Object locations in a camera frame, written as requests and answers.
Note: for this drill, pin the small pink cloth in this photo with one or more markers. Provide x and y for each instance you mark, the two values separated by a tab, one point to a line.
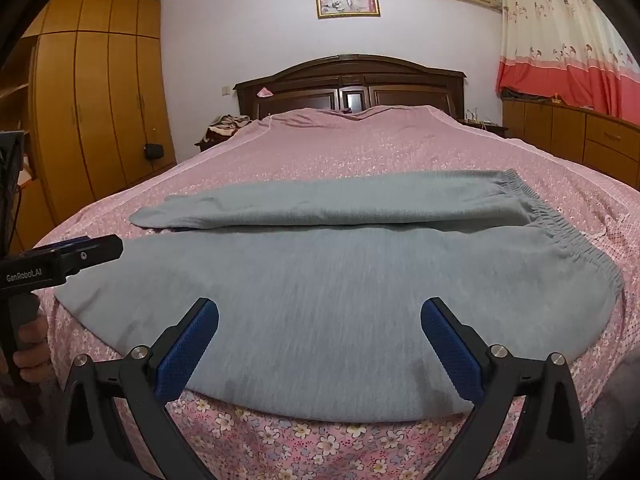
264	93

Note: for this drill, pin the dark wooden nightstand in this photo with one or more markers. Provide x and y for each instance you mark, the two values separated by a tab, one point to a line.
487	129
205	145

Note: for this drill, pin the low wooden cabinet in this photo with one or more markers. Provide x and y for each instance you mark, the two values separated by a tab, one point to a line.
565	127

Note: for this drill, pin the dark cloth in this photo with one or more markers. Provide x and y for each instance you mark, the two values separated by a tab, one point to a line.
515	94

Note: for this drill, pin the grey pants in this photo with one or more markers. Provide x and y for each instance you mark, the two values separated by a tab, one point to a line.
320	300

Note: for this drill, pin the dark wooden headboard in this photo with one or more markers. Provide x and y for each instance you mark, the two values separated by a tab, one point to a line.
400	92

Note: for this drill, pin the small black pouch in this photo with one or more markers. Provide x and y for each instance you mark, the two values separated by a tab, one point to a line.
153	152

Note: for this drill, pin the cream and red curtain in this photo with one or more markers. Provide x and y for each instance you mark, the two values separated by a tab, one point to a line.
560	35

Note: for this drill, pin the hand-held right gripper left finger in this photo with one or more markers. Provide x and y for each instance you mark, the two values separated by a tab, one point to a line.
187	347

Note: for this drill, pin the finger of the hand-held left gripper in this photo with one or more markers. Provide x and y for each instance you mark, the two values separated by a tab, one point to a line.
70	243
100	250

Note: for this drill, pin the person's left hand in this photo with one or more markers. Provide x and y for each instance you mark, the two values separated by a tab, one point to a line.
32	332

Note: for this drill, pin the wooden wardrobe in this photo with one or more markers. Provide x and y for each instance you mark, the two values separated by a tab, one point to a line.
95	100

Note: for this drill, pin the pink floral bedspread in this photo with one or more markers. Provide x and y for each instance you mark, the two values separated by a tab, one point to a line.
350	150

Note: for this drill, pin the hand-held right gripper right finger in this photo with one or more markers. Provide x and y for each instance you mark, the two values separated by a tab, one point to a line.
450	350

